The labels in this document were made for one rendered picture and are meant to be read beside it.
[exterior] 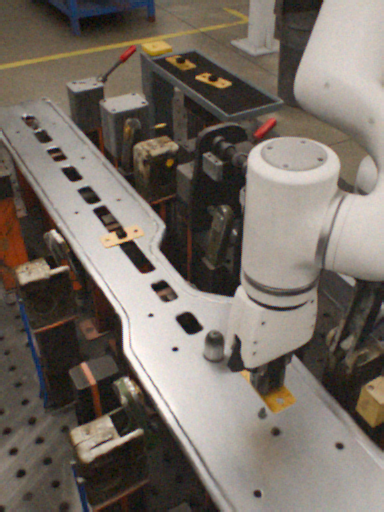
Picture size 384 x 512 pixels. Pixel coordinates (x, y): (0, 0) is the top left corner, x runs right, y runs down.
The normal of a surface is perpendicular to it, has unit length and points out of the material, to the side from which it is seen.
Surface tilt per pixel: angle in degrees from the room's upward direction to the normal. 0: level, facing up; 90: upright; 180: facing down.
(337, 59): 38
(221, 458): 0
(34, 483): 0
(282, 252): 92
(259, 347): 90
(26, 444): 0
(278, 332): 91
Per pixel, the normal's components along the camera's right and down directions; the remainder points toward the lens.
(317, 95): -0.66, 0.60
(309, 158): 0.01, -0.76
